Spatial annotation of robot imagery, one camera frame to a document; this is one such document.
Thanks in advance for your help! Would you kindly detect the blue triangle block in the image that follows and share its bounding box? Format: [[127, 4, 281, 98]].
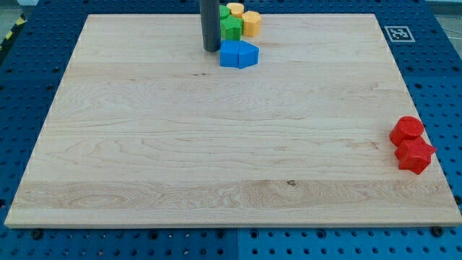
[[237, 41, 259, 69]]

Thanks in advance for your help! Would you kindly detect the red round block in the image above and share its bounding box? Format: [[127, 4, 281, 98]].
[[389, 116, 424, 146]]

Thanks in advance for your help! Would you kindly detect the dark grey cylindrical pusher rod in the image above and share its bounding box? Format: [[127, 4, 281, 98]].
[[199, 0, 221, 52]]

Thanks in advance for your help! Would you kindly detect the blue cube block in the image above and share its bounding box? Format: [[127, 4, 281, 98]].
[[219, 40, 240, 68]]

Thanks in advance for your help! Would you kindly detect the red star block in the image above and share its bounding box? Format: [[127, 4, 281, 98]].
[[394, 136, 437, 175]]

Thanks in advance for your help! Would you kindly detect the yellow round block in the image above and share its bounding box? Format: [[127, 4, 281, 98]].
[[226, 3, 245, 18]]

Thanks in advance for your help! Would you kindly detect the light wooden board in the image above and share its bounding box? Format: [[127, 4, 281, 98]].
[[5, 14, 461, 228]]

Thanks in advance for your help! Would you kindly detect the green round block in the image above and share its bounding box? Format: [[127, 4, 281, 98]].
[[219, 5, 231, 20]]

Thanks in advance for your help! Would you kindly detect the white fiducial marker tag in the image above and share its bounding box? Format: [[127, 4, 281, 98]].
[[385, 25, 415, 43]]

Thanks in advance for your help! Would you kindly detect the yellow hexagon block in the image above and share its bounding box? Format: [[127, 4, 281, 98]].
[[242, 11, 262, 37]]

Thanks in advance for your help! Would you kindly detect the green star block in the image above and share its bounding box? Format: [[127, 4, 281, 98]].
[[220, 16, 243, 40]]

